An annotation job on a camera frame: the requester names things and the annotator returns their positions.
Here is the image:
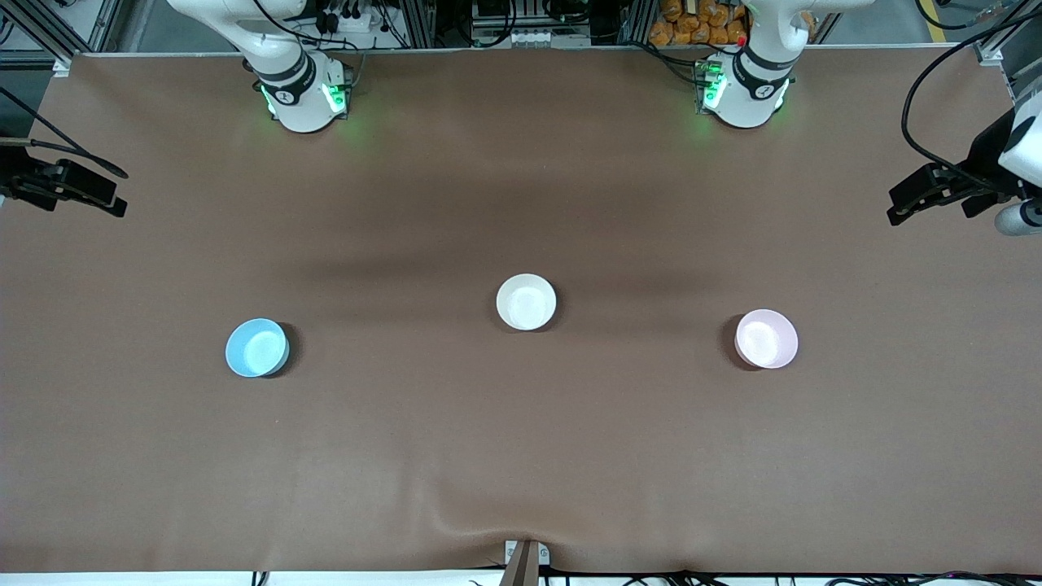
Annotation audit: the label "white bowl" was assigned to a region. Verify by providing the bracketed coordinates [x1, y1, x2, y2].
[496, 273, 558, 332]

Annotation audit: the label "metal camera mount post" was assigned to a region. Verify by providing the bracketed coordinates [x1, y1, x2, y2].
[500, 539, 551, 586]

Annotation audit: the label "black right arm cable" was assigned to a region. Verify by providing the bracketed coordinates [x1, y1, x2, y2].
[0, 85, 130, 181]

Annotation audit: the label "white power strip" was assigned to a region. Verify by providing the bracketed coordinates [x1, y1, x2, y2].
[313, 5, 385, 35]

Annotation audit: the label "brown table mat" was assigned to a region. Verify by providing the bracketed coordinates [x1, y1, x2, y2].
[0, 47, 1042, 575]

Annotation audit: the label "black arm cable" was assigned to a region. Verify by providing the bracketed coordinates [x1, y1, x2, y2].
[900, 23, 1042, 193]
[0, 85, 130, 181]

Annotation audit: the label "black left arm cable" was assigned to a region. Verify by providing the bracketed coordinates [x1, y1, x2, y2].
[900, 23, 1042, 193]

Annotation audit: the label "blue bowl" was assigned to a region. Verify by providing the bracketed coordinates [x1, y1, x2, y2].
[225, 317, 291, 379]

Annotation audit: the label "aluminium frame profile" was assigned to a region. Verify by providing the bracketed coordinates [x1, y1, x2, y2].
[973, 0, 1042, 68]
[397, 0, 438, 49]
[0, 0, 76, 76]

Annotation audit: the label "pink bowl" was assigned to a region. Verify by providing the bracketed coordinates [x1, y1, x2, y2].
[734, 308, 799, 370]

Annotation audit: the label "orange snack packages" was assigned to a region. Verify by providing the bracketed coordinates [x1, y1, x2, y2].
[649, 0, 751, 48]

